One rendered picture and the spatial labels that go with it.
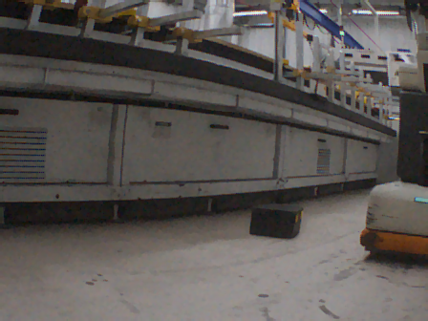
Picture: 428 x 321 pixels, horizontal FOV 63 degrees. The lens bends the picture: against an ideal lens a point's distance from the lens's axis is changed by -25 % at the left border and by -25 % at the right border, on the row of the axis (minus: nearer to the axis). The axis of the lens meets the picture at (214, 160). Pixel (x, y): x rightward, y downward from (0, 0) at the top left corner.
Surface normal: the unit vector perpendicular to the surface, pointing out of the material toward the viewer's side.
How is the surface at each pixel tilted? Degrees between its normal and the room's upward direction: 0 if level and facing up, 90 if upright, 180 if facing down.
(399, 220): 90
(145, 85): 90
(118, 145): 90
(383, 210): 90
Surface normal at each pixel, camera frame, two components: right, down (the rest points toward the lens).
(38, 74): 0.77, 0.10
